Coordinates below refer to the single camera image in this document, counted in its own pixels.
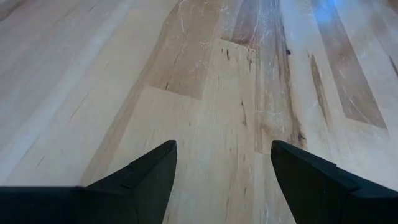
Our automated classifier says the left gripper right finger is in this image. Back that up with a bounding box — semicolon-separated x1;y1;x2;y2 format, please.
270;139;398;224

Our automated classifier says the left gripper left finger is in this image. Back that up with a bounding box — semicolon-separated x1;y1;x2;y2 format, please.
0;139;178;224

